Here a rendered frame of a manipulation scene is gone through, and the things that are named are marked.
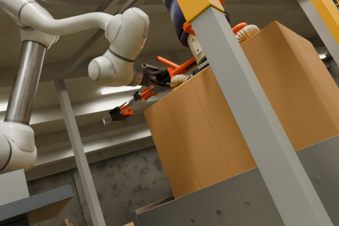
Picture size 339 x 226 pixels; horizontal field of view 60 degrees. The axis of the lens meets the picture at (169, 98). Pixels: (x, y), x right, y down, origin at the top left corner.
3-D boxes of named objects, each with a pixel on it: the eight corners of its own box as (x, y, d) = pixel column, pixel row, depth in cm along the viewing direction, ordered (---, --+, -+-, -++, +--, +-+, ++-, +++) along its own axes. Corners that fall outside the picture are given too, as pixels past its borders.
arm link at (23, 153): (-32, 173, 113) (7, 176, 134) (5, 177, 110) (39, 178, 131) (14, 0, 134) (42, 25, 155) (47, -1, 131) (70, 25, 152)
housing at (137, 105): (149, 103, 144) (146, 95, 145) (139, 103, 138) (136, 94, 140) (139, 109, 147) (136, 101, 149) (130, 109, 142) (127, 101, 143)
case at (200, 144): (367, 134, 104) (310, 41, 116) (350, 149, 73) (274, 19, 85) (230, 186, 137) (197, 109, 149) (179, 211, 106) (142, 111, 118)
